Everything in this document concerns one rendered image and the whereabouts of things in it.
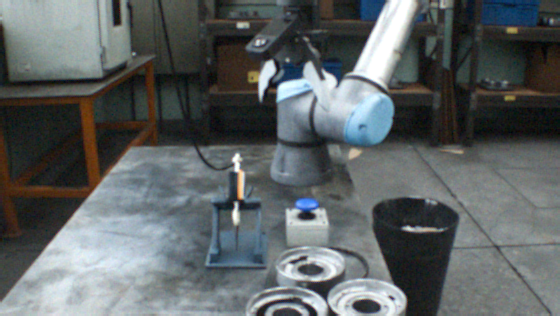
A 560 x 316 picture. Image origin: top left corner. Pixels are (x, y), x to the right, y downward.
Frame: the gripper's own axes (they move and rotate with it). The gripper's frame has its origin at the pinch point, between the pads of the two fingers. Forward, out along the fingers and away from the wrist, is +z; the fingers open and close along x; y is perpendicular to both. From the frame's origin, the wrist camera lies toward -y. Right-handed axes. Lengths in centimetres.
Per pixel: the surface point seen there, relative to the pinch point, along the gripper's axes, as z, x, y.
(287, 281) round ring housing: 18.8, -16.5, -23.6
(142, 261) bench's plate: 21.5, 9.6, -29.7
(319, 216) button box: 17.5, -9.1, -4.4
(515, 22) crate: 1, 46, 372
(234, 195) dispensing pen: 11.1, -0.9, -17.1
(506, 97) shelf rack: 62, 46, 359
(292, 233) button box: 19.0, -7.3, -10.0
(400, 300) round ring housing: 19.0, -32.1, -18.8
